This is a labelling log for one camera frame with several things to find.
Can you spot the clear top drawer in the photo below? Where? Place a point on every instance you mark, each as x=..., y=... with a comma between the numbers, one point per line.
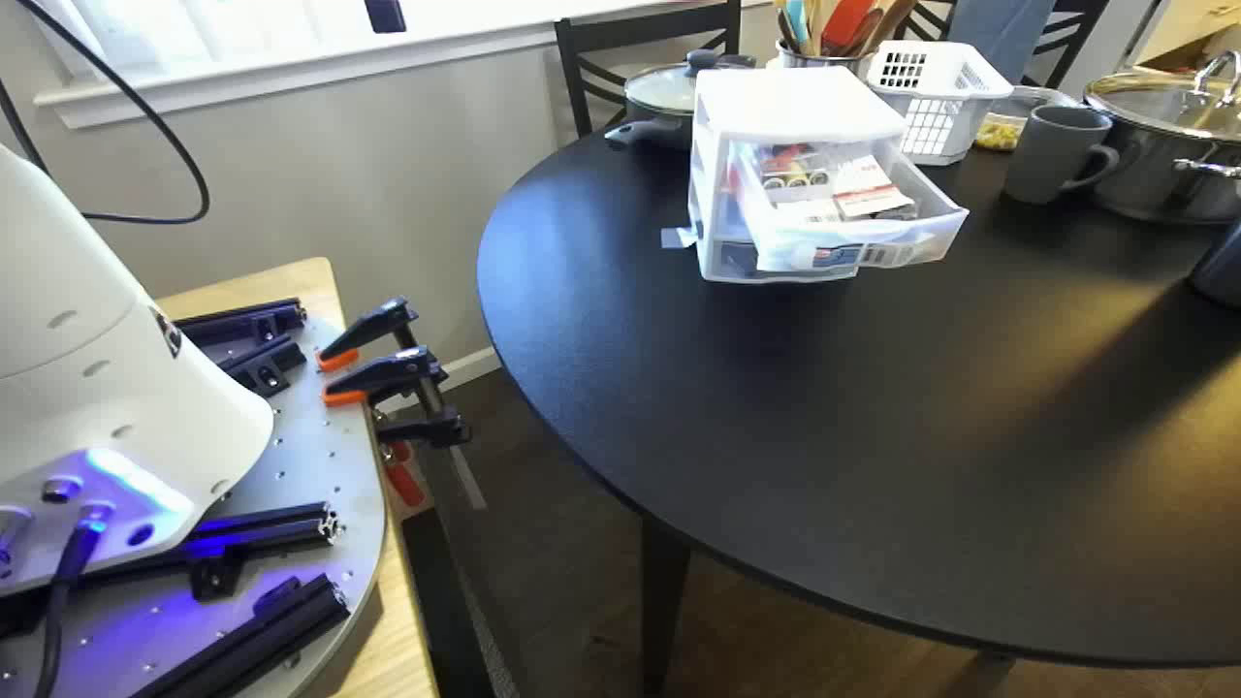
x=839, y=211

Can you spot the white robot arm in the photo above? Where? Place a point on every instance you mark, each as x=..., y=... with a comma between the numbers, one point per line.
x=107, y=405

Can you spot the white plastic drawer unit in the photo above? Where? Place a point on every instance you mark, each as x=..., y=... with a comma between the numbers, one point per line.
x=738, y=112

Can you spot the black orange clamp lower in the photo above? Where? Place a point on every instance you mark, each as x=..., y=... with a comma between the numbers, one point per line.
x=379, y=382

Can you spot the black orange clamp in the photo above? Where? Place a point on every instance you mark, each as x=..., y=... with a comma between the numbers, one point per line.
x=388, y=319
x=379, y=382

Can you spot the black orange clamp upper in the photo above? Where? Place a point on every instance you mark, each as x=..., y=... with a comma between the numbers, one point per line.
x=388, y=319

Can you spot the grey frying pan with lid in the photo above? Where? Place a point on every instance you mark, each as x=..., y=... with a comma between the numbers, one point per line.
x=662, y=103

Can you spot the black wooden chair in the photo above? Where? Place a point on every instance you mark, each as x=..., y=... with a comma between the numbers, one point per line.
x=604, y=54

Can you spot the white plastic basket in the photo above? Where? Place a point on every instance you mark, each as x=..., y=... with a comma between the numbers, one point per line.
x=940, y=92

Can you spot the round black table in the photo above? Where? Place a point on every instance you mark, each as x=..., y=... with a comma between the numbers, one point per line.
x=1030, y=444

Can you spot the grey ceramic mug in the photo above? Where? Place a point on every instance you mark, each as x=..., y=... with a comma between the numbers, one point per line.
x=1061, y=149

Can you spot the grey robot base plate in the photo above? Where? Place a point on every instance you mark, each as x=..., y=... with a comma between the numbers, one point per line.
x=263, y=590

